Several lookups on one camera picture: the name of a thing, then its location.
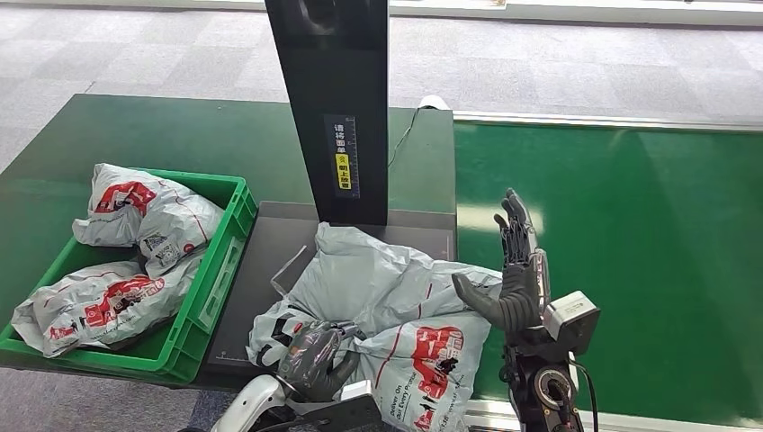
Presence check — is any green conveyor belt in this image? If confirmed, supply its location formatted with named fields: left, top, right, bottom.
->
left=453, top=121, right=763, bottom=428

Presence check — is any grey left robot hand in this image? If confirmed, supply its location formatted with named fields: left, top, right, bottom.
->
left=276, top=319, right=363, bottom=404

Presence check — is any black scanner column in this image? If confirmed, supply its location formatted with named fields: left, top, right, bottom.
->
left=264, top=0, right=391, bottom=227

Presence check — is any silver conveyor frame rail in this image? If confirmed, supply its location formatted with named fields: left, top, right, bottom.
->
left=452, top=109, right=763, bottom=133
left=463, top=398, right=763, bottom=432

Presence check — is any green plastic crate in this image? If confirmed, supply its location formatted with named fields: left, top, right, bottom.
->
left=0, top=167, right=259, bottom=386

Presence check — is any grey mailer package red print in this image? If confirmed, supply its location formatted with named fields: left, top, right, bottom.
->
left=71, top=163, right=226, bottom=279
left=10, top=255, right=204, bottom=359

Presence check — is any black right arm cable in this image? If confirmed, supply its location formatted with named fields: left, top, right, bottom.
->
left=569, top=359, right=599, bottom=432

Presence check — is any large grey mailer package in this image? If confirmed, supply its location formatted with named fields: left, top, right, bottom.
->
left=245, top=221, right=506, bottom=432

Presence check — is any black yellow column label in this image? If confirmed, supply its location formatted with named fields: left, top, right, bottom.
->
left=322, top=113, right=362, bottom=201

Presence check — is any thin black cable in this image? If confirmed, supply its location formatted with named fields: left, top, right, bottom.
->
left=387, top=106, right=423, bottom=170

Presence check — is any black scanner platform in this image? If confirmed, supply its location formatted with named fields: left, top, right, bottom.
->
left=205, top=201, right=458, bottom=384

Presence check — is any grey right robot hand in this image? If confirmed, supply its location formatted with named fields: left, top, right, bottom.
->
left=451, top=188, right=552, bottom=335

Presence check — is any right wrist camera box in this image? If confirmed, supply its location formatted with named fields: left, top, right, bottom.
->
left=542, top=290, right=602, bottom=358

